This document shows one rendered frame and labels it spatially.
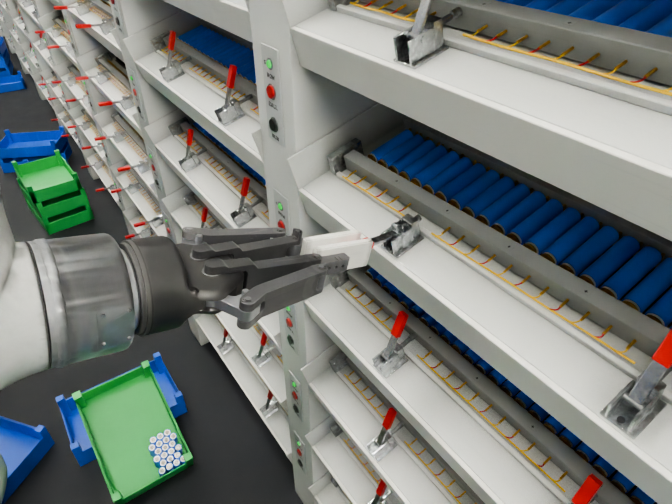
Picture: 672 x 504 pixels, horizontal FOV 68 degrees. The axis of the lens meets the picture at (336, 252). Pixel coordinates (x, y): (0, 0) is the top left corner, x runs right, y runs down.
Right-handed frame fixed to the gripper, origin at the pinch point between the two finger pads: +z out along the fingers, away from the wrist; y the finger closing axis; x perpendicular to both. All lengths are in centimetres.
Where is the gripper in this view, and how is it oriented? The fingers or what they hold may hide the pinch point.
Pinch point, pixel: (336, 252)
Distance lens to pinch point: 50.2
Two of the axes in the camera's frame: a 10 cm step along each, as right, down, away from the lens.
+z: 7.9, -1.4, 5.9
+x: 2.0, -8.6, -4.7
